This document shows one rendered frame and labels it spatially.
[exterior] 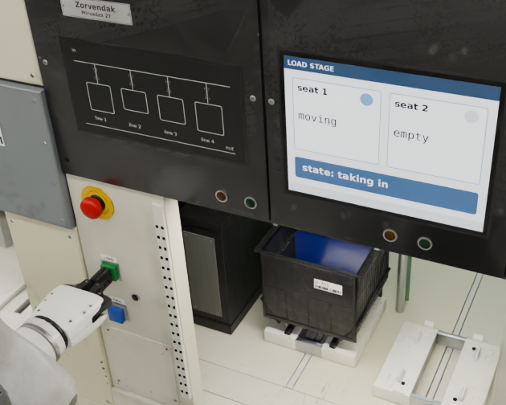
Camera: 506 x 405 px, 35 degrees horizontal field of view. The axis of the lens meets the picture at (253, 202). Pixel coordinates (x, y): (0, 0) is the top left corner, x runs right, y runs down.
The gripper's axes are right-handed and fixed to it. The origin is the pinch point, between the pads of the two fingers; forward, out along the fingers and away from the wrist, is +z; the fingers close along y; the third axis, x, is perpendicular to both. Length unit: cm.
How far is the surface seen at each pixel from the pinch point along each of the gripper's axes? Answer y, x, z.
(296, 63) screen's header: 39, 47, 3
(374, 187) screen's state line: 50, 30, 2
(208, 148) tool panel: 24.0, 31.1, 2.5
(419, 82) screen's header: 55, 47, 3
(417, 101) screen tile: 55, 44, 3
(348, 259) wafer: 31, -17, 43
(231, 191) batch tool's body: 27.3, 24.2, 2.5
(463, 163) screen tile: 62, 37, 3
